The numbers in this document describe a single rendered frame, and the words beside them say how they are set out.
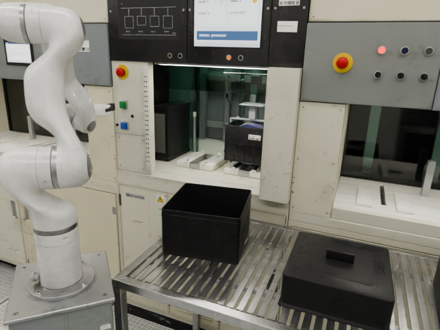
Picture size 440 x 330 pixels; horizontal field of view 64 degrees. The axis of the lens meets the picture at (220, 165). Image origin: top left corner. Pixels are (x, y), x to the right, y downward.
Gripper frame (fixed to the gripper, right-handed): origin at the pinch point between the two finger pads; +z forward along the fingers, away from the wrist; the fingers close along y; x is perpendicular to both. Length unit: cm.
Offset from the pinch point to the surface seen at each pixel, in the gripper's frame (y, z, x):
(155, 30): 18.6, 9.0, 33.0
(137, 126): 7.3, 9.6, -9.8
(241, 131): 53, 29, -11
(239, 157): 53, 29, -24
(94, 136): -18.6, 9.1, -17.4
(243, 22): 58, 9, 36
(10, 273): -98, 8, -120
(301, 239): 92, -21, -34
